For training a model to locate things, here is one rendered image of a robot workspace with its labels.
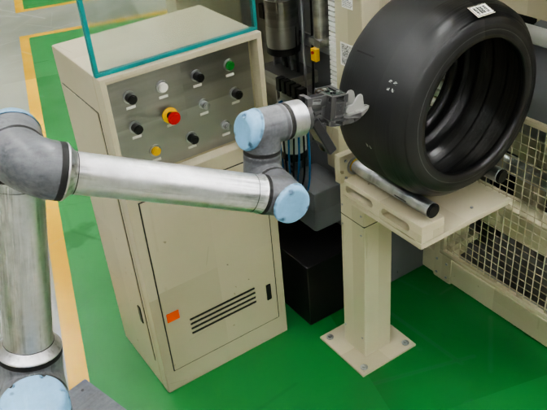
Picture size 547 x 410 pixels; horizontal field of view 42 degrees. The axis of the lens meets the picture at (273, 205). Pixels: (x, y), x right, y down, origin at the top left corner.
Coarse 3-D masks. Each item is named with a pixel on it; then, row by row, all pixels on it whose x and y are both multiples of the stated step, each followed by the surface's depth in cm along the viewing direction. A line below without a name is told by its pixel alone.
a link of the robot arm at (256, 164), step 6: (246, 156) 169; (252, 156) 167; (258, 156) 167; (264, 156) 167; (270, 156) 167; (276, 156) 169; (246, 162) 170; (252, 162) 168; (258, 162) 168; (264, 162) 168; (270, 162) 168; (276, 162) 169; (246, 168) 170; (252, 168) 169; (258, 168) 168; (264, 168) 166
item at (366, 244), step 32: (352, 0) 206; (384, 0) 207; (352, 32) 211; (352, 224) 250; (352, 256) 258; (384, 256) 258; (352, 288) 267; (384, 288) 266; (352, 320) 276; (384, 320) 275
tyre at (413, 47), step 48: (432, 0) 185; (480, 0) 183; (384, 48) 183; (432, 48) 176; (480, 48) 218; (528, 48) 194; (384, 96) 181; (432, 96) 180; (480, 96) 222; (528, 96) 203; (384, 144) 186; (432, 144) 226; (480, 144) 218; (432, 192) 200
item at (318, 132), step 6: (318, 120) 174; (318, 126) 175; (312, 132) 178; (318, 132) 176; (324, 132) 177; (318, 138) 178; (324, 138) 178; (318, 144) 181; (324, 144) 178; (330, 144) 179; (324, 150) 181; (330, 150) 180
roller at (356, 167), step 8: (352, 168) 223; (360, 168) 221; (368, 168) 219; (360, 176) 222; (368, 176) 218; (376, 176) 216; (376, 184) 216; (384, 184) 213; (392, 184) 211; (392, 192) 210; (400, 192) 208; (408, 192) 206; (400, 200) 209; (408, 200) 205; (416, 200) 203; (424, 200) 202; (416, 208) 204; (424, 208) 201; (432, 208) 200; (432, 216) 201
